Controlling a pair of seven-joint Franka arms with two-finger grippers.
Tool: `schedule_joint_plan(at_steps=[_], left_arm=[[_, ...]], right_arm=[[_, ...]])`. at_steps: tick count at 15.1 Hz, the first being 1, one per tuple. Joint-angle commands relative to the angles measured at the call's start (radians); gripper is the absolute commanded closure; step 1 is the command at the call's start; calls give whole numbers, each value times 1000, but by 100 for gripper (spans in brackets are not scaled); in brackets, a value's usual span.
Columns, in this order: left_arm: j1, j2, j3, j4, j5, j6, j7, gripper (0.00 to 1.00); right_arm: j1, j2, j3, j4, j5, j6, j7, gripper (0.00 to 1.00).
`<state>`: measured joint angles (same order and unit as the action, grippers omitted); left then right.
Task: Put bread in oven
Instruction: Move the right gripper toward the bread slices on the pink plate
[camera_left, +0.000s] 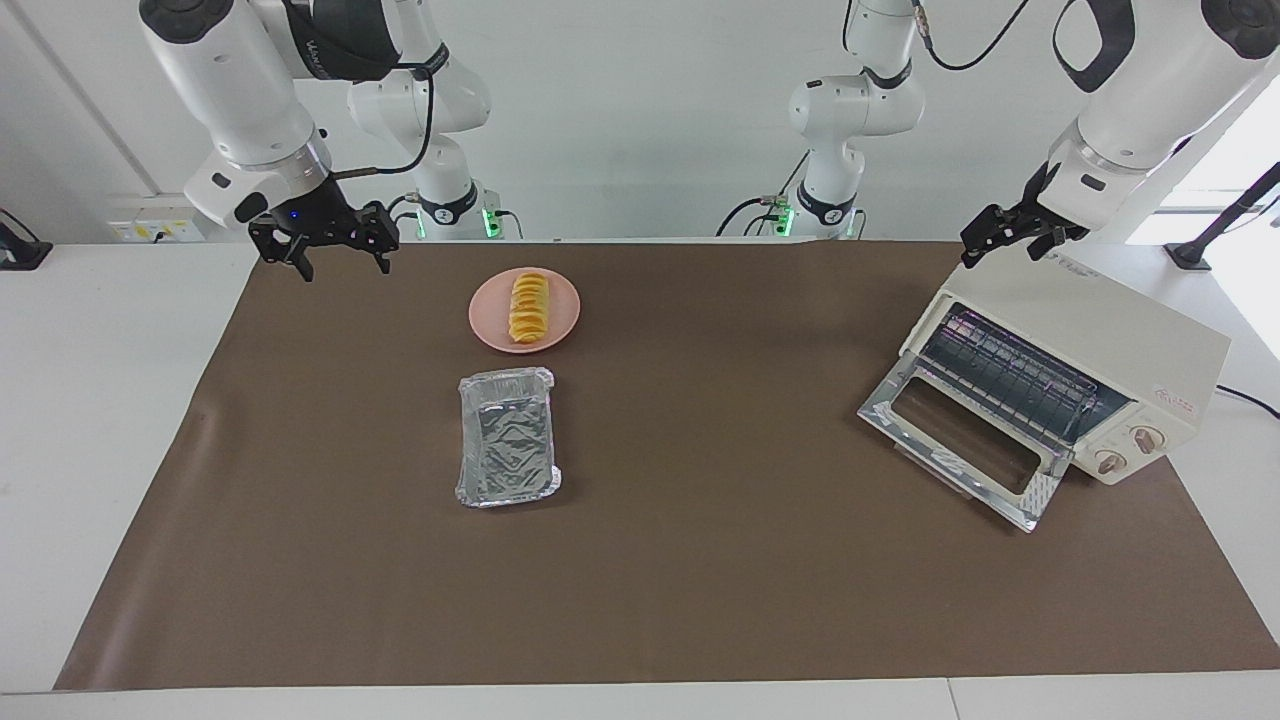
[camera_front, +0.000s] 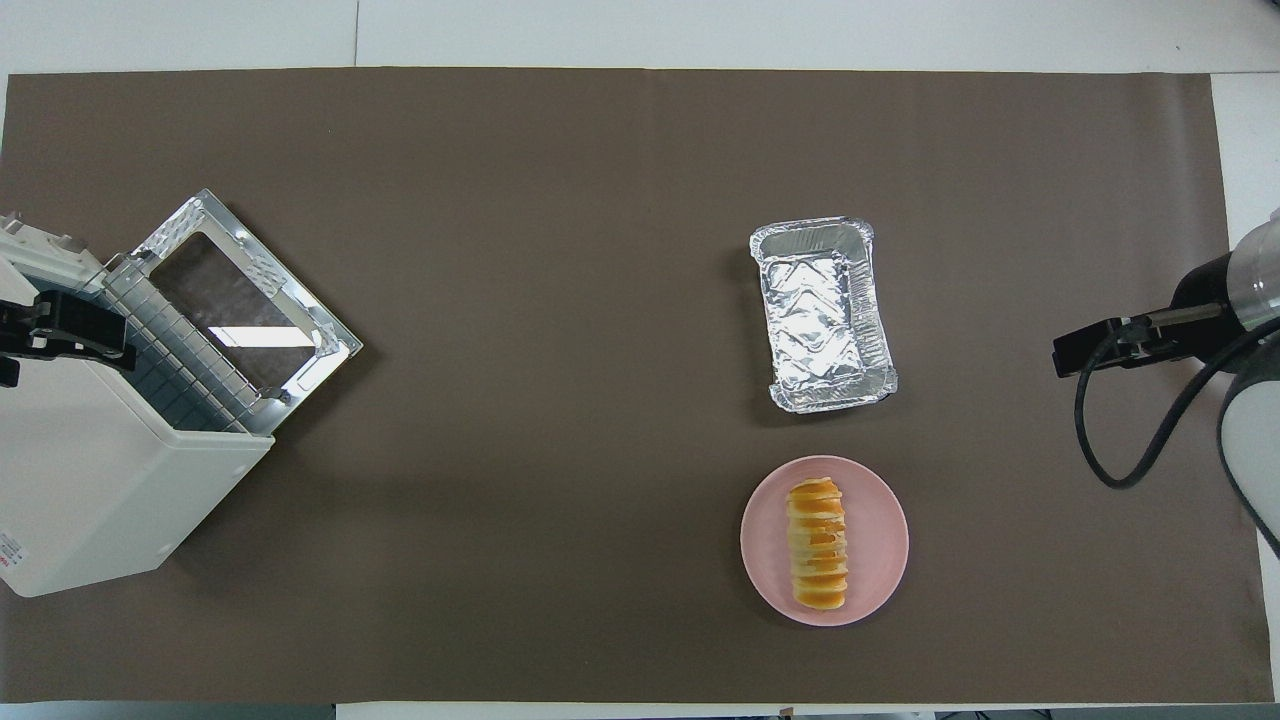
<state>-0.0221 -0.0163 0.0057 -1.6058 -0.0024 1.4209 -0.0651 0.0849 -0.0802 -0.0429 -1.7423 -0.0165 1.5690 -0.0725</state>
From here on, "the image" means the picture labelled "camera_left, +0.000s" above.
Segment golden ridged bread loaf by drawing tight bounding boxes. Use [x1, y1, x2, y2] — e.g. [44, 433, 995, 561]
[508, 272, 553, 344]

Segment aluminium foil tray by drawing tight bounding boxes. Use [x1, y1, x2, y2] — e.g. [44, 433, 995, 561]
[455, 367, 563, 510]

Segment cream toaster oven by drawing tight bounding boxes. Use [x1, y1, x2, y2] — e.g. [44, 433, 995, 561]
[857, 245, 1233, 534]

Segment glass oven door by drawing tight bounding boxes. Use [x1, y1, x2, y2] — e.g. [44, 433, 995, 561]
[857, 360, 1074, 534]

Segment pink round plate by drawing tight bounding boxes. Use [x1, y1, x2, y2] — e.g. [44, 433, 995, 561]
[468, 267, 582, 354]

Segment brown table mat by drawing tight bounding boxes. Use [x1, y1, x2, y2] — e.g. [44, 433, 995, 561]
[53, 240, 1280, 692]

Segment wire oven rack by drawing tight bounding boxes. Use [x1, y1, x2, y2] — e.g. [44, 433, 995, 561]
[918, 305, 1133, 448]

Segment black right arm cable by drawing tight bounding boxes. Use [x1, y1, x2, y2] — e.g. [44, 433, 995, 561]
[330, 60, 438, 183]

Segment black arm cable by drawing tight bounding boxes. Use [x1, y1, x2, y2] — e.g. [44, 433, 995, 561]
[843, 0, 1033, 73]
[330, 60, 438, 183]

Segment white wall socket strip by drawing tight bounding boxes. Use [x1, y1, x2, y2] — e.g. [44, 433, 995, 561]
[107, 195, 207, 244]

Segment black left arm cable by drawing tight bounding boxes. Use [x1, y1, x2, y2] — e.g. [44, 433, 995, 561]
[843, 0, 1033, 73]

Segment black oven power cord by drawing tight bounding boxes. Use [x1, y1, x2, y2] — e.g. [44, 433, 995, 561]
[1214, 384, 1280, 420]

